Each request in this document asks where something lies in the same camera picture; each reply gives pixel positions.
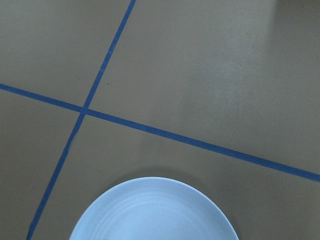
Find blue plate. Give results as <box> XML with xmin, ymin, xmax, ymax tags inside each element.
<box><xmin>70</xmin><ymin>177</ymin><xmax>239</xmax><ymax>240</ymax></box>

